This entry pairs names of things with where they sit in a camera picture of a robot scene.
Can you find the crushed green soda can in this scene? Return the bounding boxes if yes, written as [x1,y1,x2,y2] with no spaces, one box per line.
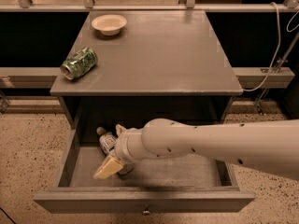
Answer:
[60,47,98,80]

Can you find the white paper bowl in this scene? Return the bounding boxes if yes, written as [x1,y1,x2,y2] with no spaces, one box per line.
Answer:
[92,14,127,36]

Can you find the metal drawer knob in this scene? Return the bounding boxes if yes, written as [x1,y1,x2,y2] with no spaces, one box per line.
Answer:
[142,206,151,216]

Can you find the clear blue plastic bottle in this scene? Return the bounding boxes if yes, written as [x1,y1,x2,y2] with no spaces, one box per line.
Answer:
[95,126,135,176]

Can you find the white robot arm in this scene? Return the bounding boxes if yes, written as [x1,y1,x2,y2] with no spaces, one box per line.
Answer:
[93,119,299,180]

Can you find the grey wooden cabinet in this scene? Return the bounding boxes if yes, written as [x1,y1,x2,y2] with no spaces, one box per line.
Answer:
[51,10,242,127]

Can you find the open grey top drawer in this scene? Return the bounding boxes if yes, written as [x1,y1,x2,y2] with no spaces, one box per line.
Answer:
[33,97,257,215]

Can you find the white cable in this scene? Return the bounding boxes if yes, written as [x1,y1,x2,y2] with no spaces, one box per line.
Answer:
[242,1,299,93]

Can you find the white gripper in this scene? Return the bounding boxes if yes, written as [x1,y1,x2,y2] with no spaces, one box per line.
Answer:
[93,124,147,179]

